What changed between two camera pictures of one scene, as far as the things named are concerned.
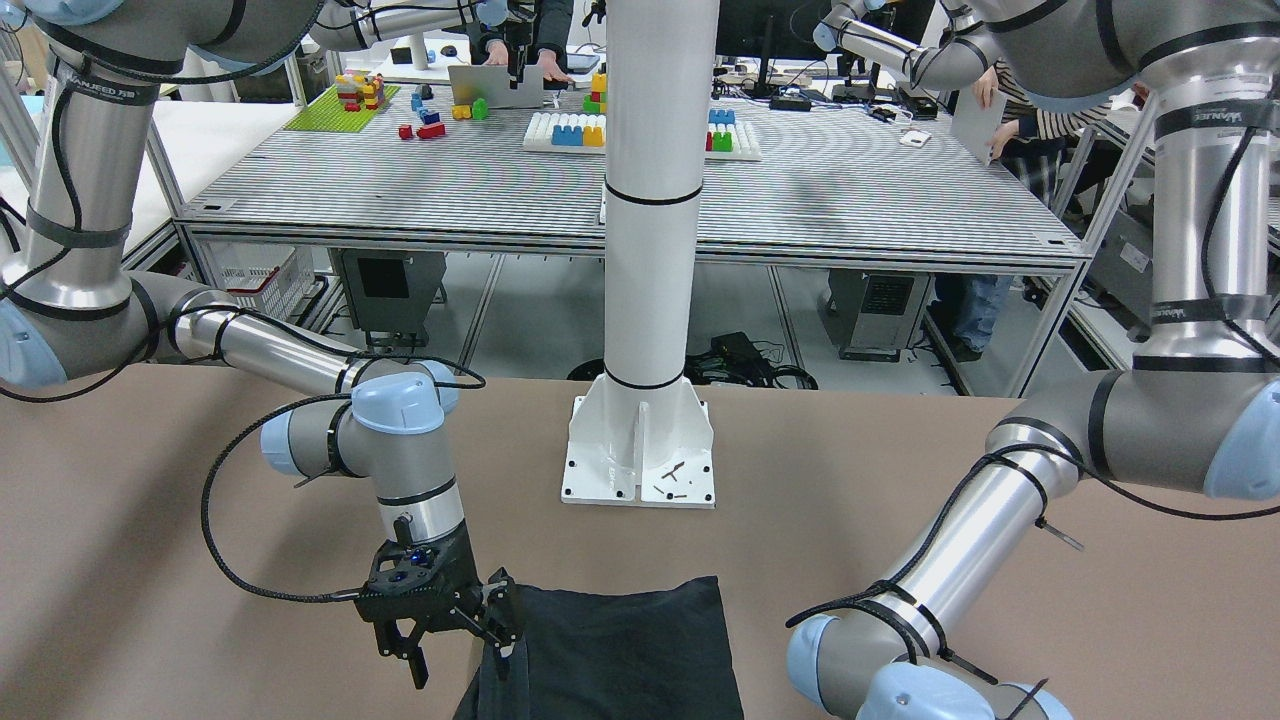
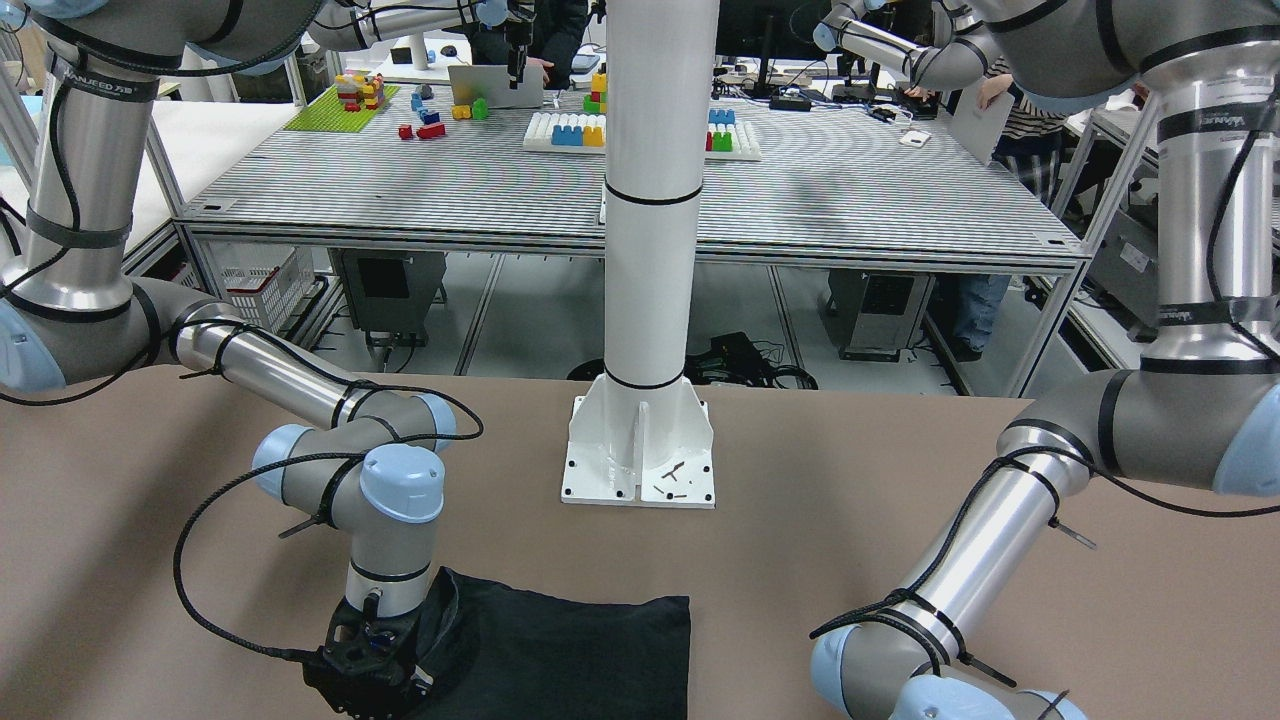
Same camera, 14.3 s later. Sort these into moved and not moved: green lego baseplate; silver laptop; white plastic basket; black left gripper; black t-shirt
Moved: black left gripper; black t-shirt
Not moved: white plastic basket; silver laptop; green lego baseplate
